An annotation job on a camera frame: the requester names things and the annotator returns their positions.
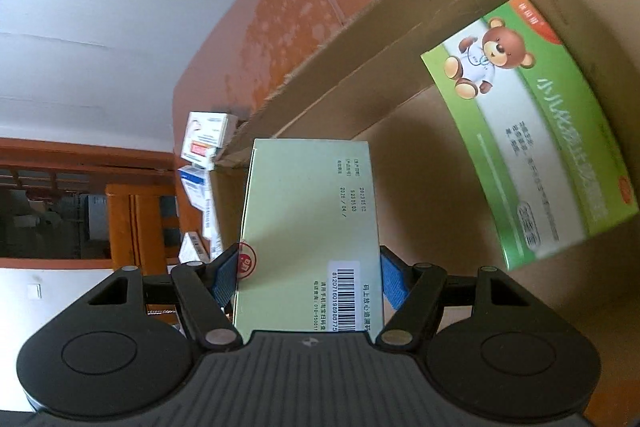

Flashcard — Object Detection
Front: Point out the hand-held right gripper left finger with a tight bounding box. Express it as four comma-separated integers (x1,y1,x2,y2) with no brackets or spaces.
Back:
87,242,244,351

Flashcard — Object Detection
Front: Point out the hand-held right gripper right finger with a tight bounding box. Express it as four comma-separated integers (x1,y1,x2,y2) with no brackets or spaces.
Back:
375,245,532,351

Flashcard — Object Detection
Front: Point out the pale green medicine box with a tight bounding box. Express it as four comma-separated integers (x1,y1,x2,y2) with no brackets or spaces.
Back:
232,138,388,340

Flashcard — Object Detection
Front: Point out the cardboard box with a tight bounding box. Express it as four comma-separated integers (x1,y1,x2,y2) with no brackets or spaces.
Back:
207,0,640,427

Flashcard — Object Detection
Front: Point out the white red medicine box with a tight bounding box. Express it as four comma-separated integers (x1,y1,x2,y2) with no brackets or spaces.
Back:
180,111,239,168

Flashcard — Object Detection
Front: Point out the green bear medicine box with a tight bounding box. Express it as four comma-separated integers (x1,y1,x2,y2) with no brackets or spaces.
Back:
421,0,640,272

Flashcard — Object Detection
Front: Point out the white barcode medicine box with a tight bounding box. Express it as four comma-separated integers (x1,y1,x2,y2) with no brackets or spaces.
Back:
178,231,212,266

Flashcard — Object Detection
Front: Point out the small white medicine box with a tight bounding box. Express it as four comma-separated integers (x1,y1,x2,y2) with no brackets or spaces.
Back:
201,187,224,259

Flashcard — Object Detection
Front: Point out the wooden door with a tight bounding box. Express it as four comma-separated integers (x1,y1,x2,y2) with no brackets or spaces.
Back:
0,136,176,269

